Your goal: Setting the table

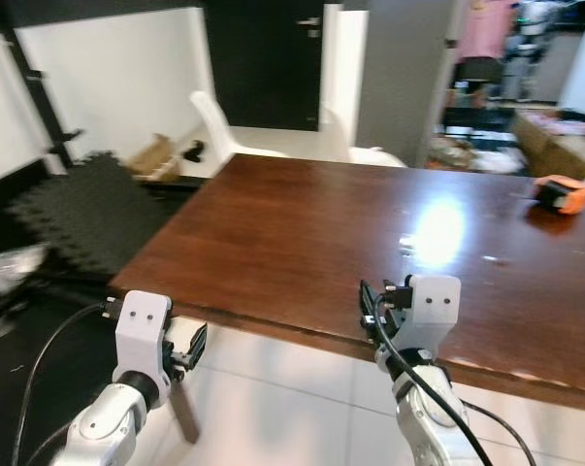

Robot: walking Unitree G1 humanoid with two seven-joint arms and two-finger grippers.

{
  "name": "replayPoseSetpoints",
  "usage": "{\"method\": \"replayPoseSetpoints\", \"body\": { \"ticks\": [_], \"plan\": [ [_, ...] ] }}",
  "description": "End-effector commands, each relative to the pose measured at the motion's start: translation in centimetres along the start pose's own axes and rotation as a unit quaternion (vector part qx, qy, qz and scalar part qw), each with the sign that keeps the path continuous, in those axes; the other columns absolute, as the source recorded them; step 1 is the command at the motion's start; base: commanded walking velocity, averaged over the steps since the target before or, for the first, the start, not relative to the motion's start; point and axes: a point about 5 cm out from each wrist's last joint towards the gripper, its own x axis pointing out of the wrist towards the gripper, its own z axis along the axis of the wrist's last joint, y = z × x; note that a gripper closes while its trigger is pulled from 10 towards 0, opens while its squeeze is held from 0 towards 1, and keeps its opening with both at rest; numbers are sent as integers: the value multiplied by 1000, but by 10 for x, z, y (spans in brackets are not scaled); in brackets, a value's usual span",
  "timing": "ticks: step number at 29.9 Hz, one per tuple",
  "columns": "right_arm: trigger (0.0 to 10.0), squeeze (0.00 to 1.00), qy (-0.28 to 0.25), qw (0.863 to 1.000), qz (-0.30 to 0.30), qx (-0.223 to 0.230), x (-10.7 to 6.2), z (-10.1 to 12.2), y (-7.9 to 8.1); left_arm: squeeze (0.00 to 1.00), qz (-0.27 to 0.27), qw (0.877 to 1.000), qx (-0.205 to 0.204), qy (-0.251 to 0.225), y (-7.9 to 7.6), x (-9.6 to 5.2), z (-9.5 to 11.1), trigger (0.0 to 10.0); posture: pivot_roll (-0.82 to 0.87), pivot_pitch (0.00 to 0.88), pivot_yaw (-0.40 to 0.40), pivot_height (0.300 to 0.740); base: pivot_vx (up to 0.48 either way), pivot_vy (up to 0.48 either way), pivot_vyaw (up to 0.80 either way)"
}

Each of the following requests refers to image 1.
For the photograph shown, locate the orange black tape measure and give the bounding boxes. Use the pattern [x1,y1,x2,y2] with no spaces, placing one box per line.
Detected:
[533,175,585,216]

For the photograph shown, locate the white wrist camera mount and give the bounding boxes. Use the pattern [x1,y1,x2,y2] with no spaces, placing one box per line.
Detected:
[114,290,173,382]
[401,275,463,355]

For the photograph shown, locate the white grey standing robot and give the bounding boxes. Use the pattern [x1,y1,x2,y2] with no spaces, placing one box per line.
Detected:
[505,5,565,103]

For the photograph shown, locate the small open cardboard box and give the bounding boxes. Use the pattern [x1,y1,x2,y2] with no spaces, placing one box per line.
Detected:
[127,133,181,183]

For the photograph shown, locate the pile of plastic bags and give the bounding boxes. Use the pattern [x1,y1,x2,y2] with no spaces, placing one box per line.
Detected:
[428,136,526,176]

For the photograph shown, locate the clear plastic bag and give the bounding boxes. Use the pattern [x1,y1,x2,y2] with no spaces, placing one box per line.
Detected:
[0,243,46,297]

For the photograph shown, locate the silver door handle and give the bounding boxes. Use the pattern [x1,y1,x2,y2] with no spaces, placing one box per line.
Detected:
[297,15,324,40]

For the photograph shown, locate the large brown cardboard box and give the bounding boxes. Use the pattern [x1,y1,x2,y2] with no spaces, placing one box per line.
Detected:
[513,112,585,181]

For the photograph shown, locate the black chair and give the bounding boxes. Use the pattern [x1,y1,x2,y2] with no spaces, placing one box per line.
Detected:
[442,102,516,137]

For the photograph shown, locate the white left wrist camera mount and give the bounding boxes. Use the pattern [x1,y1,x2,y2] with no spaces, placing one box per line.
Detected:
[114,290,173,382]

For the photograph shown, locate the person in pink shirt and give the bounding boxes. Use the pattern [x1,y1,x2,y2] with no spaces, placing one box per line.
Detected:
[450,0,516,108]

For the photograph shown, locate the white plastic chair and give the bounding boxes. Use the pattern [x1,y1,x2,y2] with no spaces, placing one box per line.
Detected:
[321,102,406,168]
[188,90,288,161]

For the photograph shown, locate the small black floor object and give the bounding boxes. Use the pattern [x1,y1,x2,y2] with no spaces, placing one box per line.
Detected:
[180,141,208,163]

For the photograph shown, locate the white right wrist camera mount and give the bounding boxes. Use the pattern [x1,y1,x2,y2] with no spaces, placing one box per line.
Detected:
[401,275,463,355]

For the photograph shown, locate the black metal frame post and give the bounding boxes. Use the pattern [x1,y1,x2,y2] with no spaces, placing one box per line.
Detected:
[1,24,84,171]

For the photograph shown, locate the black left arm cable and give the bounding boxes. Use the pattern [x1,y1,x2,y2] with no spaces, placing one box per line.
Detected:
[11,299,118,466]

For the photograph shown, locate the black door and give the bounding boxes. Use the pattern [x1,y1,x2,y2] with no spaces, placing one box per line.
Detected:
[203,0,322,132]

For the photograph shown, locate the brown wooden table leg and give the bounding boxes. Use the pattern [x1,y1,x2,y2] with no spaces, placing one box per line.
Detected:
[171,379,201,445]

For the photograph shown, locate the black foam floor mats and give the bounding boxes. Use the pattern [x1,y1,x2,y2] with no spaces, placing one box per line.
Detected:
[6,150,191,278]

